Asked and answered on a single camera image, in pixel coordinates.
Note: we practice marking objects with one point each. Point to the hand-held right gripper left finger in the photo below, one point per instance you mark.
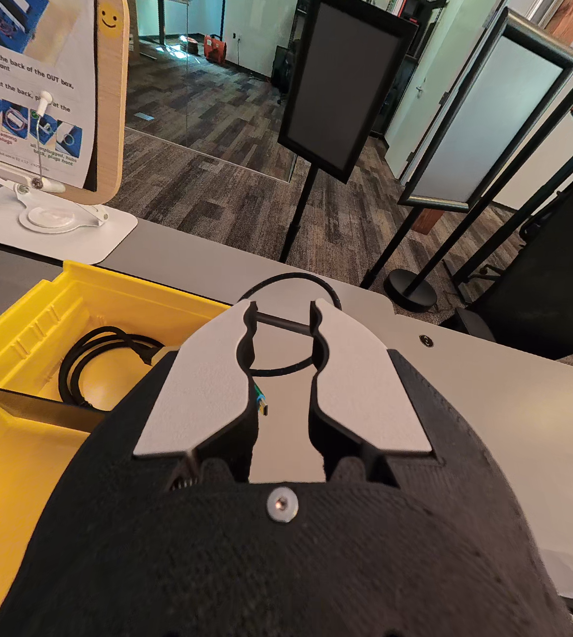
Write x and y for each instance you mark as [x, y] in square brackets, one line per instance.
[192, 398]

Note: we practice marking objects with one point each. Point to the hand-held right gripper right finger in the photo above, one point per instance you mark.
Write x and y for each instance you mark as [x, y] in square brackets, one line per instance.
[371, 398]

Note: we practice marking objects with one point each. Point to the yellow plastic bin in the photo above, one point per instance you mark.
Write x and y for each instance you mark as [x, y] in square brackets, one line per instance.
[28, 478]

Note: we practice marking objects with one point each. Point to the metal desk grommet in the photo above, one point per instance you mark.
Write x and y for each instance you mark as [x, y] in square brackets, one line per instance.
[426, 340]

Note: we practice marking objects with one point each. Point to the white stand base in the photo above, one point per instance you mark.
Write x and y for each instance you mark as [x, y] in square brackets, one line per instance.
[67, 234]

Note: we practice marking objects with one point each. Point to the dark flat mat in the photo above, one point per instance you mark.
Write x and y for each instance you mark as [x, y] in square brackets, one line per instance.
[8, 289]

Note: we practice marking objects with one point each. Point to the black sign stand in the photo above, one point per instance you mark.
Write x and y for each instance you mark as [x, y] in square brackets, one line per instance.
[495, 109]
[341, 85]

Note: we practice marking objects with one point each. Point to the instruction sheet on wooden board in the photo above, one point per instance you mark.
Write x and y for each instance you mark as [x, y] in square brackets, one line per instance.
[28, 90]

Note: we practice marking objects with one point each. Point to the red floor object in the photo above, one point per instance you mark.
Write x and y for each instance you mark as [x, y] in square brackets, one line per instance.
[215, 48]

